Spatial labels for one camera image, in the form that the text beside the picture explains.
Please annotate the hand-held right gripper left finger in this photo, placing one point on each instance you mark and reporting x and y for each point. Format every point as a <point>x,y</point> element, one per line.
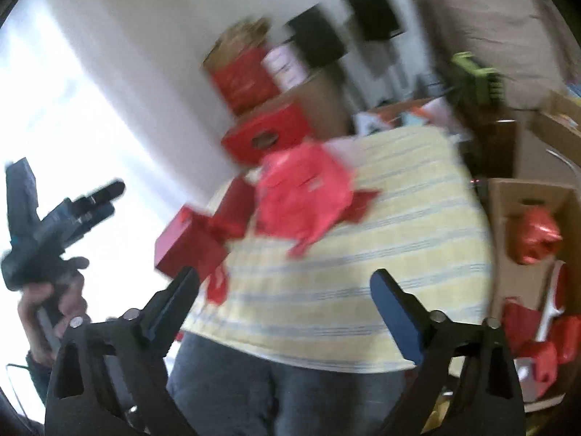
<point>174,302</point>

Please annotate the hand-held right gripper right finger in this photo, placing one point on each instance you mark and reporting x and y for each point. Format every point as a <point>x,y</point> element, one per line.
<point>395,311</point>

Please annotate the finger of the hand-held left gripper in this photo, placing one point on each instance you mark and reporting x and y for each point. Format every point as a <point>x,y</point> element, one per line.
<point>104,193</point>
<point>93,220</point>

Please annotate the deep cardboard box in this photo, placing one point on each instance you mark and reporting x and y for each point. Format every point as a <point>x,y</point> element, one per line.
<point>504,236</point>

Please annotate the red plastic twine ball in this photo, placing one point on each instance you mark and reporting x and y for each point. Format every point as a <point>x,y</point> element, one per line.
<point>538,236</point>

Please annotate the person's left hand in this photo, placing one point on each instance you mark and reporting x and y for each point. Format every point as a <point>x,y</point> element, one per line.
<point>68,302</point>

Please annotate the yellow checked tablecloth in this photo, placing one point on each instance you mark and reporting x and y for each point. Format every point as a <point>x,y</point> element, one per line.
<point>363,259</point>

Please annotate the white curtain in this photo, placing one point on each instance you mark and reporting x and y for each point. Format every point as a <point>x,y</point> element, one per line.
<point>45,145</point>

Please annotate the person's grey trousers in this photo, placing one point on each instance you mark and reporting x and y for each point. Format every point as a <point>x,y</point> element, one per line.
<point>281,399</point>

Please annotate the red nonwoven bag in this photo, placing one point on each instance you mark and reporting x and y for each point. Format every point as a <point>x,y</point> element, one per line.
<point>304,195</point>

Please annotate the white plastic strip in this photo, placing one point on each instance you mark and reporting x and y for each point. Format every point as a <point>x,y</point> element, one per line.
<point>551,304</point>

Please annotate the red cookie box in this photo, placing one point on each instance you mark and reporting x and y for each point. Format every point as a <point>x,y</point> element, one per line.
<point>268,136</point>

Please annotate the red gold-print gift bag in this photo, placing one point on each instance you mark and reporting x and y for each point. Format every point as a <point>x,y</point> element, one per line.
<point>243,84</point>

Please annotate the open cardboard box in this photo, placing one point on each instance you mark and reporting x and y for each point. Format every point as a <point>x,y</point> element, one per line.
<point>408,116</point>

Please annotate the brown sofa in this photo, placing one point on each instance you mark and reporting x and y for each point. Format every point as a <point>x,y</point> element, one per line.
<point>499,145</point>

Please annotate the large brown cardboard box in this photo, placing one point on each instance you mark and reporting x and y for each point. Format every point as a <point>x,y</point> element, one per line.
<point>322,100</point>

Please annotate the shallow cardboard tray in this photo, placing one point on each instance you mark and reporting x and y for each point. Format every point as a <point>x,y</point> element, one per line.
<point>558,131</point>

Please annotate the green portable power station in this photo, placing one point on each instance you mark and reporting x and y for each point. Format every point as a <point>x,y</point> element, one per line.
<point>479,79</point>

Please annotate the black speaker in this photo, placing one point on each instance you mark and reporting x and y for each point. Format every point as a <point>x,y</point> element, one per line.
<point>374,13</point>
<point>317,36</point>

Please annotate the large beige cushion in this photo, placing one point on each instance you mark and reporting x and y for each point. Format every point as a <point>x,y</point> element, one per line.
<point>494,32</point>

